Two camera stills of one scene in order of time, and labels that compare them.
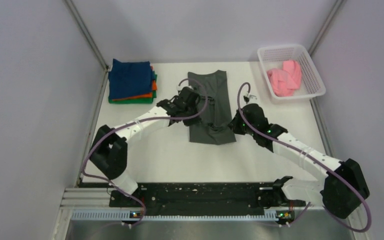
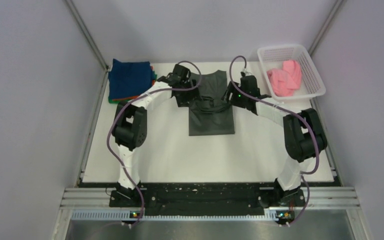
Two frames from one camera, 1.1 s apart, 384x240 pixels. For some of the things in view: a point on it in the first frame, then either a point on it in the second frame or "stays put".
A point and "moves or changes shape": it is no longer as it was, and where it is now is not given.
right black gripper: (234, 124) to (227, 97)
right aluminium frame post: (339, 5) stays put
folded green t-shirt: (144, 100) stays put
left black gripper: (194, 122) to (193, 95)
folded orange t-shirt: (154, 87) stays put
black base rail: (206, 199) stays put
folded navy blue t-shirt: (126, 79) stays put
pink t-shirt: (284, 81) stays put
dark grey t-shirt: (214, 129) moves or changes shape
